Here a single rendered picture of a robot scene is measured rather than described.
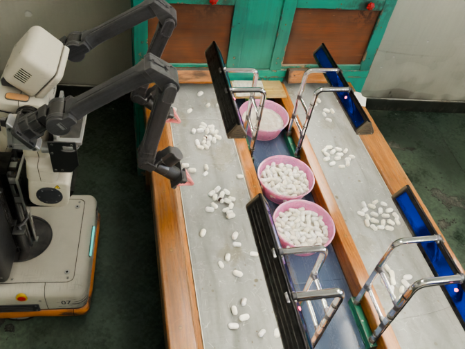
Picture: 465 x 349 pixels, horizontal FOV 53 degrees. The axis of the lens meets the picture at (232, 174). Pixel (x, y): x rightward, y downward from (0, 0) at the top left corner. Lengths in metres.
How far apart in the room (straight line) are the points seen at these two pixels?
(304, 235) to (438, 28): 2.34
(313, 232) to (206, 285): 0.53
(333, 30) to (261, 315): 1.60
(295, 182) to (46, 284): 1.24
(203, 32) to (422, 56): 2.04
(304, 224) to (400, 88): 2.31
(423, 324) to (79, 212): 1.71
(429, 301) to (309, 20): 1.49
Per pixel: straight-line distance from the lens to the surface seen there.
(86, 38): 1.91
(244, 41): 2.54
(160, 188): 2.00
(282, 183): 2.14
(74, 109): 1.55
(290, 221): 2.01
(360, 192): 2.24
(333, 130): 2.52
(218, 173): 2.12
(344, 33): 2.71
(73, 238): 2.47
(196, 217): 1.94
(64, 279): 2.34
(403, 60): 3.93
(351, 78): 2.89
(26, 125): 1.63
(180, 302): 1.69
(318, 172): 2.21
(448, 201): 3.60
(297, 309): 1.34
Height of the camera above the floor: 2.25
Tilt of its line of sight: 45 degrees down
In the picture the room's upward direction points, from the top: 11 degrees clockwise
